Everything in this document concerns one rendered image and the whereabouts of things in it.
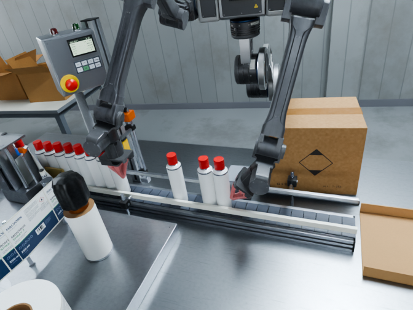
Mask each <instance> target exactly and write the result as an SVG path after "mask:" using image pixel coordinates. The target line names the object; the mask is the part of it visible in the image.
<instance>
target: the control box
mask: <svg viewBox="0 0 413 310"><path fill-rule="evenodd" d="M80 28H81V30H79V31H73V29H69V30H64V31H59V32H58V33H59V34H60V35H58V36H51V34H46V35H43V36H38V37H36V39H37V42H38V44H39V47H40V48H41V51H42V54H43V56H44V58H45V61H46V64H47V66H48V68H49V71H50V73H51V75H52V78H53V81H54V83H55V85H56V88H57V90H58V91H59V92H60V93H61V94H62V96H63V97H67V96H69V95H72V94H75V93H79V92H82V91H85V90H88V89H92V88H94V87H98V86H100V85H104V82H105V80H106V76H107V74H106V70H105V67H104V64H103V60H102V57H101V54H100V50H99V48H98V44H97V42H96V38H95V35H94V32H93V30H92V29H91V28H85V29H82V27H80ZM90 34H91V35H92V38H93V41H94V43H95V47H96V51H97V52H93V53H90V54H86V55H81V56H79V57H74V58H73V57H72V55H71V52H70V49H69V46H68V43H67V41H66V40H69V39H74V38H78V37H81V36H86V35H90ZM96 56H100V60H101V64H102V66H103V67H101V68H97V69H94V70H90V71H86V72H83V73H79V74H77V71H76V68H75V66H74V62H78V61H81V60H85V59H88V58H92V57H96ZM68 79H74V80H75V81H76V82H77V89H76V90H73V91H70V90H68V89H67V88H66V87H65V82H66V81H67V80H68Z"/></svg>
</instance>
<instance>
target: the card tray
mask: <svg viewBox="0 0 413 310"><path fill-rule="evenodd" d="M360 231H361V259H362V274H363V276H367V277H372V278H376V279H382V280H387V281H391V282H397V283H401V284H406V285H411V286H413V209H405V208H400V207H391V206H386V205H376V204H367V203H361V207H360Z"/></svg>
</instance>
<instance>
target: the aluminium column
mask: <svg viewBox="0 0 413 310"><path fill-rule="evenodd" d="M80 22H81V25H82V29H85V28H91V29H92V30H93V32H94V35H95V38H96V42H97V44H98V48H99V50H100V54H101V57H102V60H103V64H104V67H105V70H106V74H107V73H108V68H109V64H110V61H111V56H110V53H109V49H108V45H107V43H106V39H105V36H104V33H103V29H102V26H101V22H100V19H99V17H93V18H86V19H84V20H81V21H80ZM124 126H125V122H123V125H122V126H121V127H120V128H119V129H118V130H117V133H118V135H119V137H120V136H121V135H122V134H124V133H125V132H126V130H125V127H124ZM131 135H132V138H133V142H134V145H135V148H136V152H137V155H138V159H139V161H140V165H141V168H143V165H142V162H141V159H140V155H139V152H138V148H137V145H136V142H135V138H134V135H133V132H132V131H131ZM126 137H127V140H128V144H129V147H130V149H132V150H133V148H132V144H131V141H130V137H129V135H127V136H126ZM127 165H128V169H129V170H137V171H138V170H139V167H138V164H137V161H136V157H135V153H134V158H133V159H128V164H127ZM131 178H132V181H135V182H140V183H141V179H140V178H141V176H140V175H131Z"/></svg>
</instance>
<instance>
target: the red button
mask: <svg viewBox="0 0 413 310"><path fill-rule="evenodd" d="M65 87H66V88H67V89H68V90H70V91H73V90H76V89H77V82H76V81H75V80H74V79H68V80H67V81H66V82H65Z"/></svg>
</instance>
